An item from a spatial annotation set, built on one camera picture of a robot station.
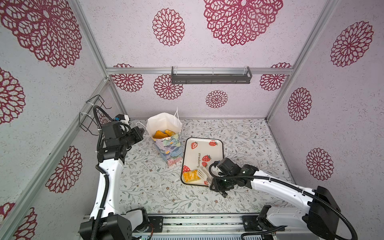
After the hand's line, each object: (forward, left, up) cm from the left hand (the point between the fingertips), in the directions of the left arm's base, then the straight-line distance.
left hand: (144, 132), depth 75 cm
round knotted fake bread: (+13, -10, -16) cm, 23 cm away
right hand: (-21, -34, -19) cm, 44 cm away
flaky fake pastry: (-13, -24, -24) cm, 36 cm away
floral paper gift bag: (-2, -12, -11) cm, 16 cm away
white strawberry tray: (+5, -28, -28) cm, 40 cm away
